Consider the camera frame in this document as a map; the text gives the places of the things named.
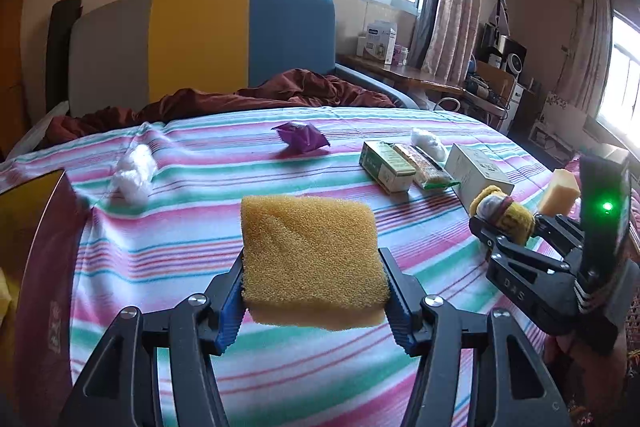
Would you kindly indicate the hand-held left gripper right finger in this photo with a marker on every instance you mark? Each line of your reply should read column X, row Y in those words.
column 400, row 322

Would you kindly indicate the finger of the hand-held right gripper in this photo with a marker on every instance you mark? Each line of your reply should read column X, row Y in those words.
column 520, row 267
column 562, row 237

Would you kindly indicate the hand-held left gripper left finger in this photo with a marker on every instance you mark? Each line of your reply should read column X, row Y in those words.
column 227, row 322

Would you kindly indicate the yellow sock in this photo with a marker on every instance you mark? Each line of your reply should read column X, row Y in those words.
column 502, row 212

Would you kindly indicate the yellow sponge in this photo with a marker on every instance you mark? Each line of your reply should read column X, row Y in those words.
column 560, row 192
column 310, row 257

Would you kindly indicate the pale cardboard box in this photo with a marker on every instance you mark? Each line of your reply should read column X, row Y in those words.
column 475, row 172

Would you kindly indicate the yellow cracker packet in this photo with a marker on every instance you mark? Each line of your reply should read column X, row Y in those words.
column 425, row 167

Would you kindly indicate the green cardboard box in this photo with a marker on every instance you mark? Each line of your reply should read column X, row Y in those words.
column 387, row 167

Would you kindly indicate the maroon and gold tin box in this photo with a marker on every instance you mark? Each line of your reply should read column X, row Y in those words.
column 50, row 282

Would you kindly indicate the purple wrapper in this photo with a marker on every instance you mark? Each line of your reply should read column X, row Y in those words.
column 300, row 137

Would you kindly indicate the person's right hand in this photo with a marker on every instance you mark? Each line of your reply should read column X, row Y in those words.
column 585, row 377

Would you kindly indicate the striped bed sheet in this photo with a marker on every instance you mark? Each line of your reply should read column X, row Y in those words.
column 200, row 227

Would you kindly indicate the white crumpled tissue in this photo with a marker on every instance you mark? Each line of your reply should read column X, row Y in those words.
column 428, row 145
column 132, row 172

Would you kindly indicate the bright side window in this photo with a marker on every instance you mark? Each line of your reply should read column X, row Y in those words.
column 622, row 77

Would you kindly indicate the cluttered side shelf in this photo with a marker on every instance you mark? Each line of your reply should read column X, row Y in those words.
column 500, row 67

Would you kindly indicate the wooden desk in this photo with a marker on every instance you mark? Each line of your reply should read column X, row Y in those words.
column 415, row 79

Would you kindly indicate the small purple jar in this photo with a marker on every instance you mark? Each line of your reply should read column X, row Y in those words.
column 401, row 56

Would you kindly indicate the maroon blanket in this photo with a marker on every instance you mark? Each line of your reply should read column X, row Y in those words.
column 300, row 89

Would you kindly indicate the white appliance carton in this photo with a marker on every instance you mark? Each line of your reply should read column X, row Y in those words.
column 379, row 42

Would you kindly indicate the grey yellow blue headboard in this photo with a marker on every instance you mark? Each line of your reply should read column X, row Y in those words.
column 200, row 37

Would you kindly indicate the wooden wardrobe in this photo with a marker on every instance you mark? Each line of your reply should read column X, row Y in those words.
column 10, row 57

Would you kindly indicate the grey bed side rail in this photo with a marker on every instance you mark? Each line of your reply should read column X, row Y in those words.
column 375, row 84

